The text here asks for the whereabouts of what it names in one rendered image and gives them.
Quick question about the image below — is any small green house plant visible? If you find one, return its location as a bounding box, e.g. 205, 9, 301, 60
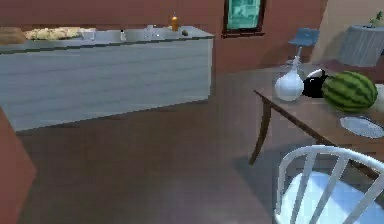
368, 10, 384, 29

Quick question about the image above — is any pale blue plate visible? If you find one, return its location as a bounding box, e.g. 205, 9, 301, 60
339, 115, 384, 139

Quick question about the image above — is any green striped watermelon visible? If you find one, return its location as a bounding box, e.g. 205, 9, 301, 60
321, 70, 379, 113

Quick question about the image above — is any white round vase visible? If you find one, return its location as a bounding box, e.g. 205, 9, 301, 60
274, 55, 305, 102

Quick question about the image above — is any grey kitchen counter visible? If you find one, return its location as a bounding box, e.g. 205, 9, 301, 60
0, 26, 215, 132

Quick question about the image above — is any pale yellow food heap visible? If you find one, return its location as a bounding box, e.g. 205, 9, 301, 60
23, 26, 83, 41

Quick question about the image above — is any grey clothed round table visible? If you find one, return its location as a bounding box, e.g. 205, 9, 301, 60
337, 24, 384, 68

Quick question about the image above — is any brown wooden table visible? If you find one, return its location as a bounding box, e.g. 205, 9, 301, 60
249, 87, 384, 181

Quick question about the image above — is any black and white pot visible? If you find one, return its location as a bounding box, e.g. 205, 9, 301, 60
301, 68, 329, 99

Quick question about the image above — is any brown bread loaf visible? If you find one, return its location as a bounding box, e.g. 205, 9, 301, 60
0, 26, 27, 45

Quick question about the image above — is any blue chair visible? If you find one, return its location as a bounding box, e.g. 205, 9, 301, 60
285, 27, 321, 66

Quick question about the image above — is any white slatted chair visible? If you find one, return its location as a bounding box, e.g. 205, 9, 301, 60
273, 144, 384, 224

